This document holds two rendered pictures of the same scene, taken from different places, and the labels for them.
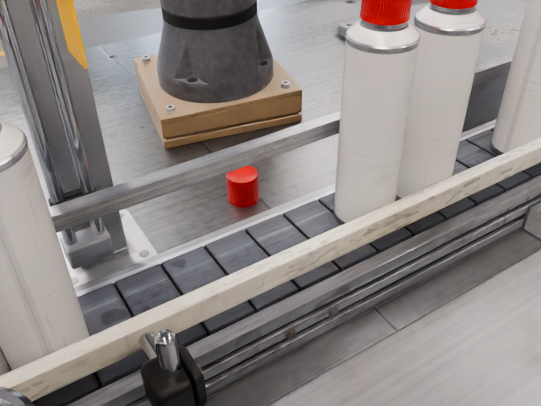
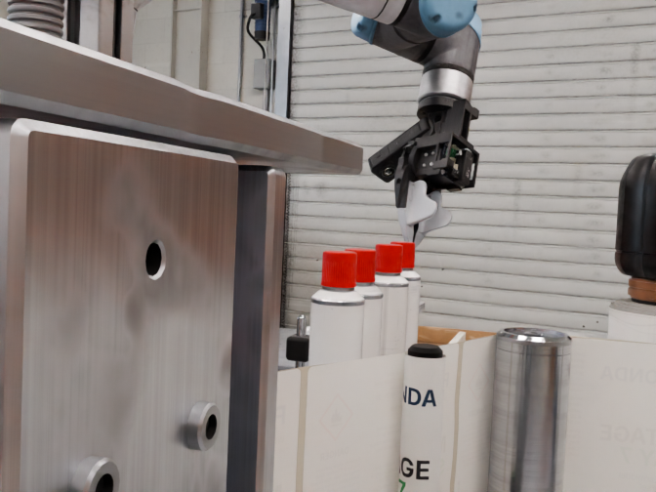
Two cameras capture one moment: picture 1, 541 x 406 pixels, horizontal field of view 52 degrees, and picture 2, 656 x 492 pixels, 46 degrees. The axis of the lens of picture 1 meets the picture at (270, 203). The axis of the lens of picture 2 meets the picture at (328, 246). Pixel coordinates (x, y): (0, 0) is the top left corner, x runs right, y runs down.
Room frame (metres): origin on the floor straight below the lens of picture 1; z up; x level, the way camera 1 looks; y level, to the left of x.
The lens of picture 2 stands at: (-0.16, 0.41, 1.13)
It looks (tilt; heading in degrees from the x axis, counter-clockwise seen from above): 3 degrees down; 319
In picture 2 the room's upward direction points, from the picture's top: 3 degrees clockwise
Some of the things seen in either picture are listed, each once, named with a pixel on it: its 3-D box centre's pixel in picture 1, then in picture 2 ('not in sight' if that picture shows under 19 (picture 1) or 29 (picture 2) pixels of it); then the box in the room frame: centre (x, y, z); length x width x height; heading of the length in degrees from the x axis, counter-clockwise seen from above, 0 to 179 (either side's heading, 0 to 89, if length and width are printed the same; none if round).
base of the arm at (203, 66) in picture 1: (212, 39); not in sight; (0.69, 0.07, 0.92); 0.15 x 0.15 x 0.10
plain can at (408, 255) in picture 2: not in sight; (398, 319); (0.53, -0.33, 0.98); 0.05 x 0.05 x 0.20
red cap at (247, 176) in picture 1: (242, 184); not in sight; (0.47, 0.03, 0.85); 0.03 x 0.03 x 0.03
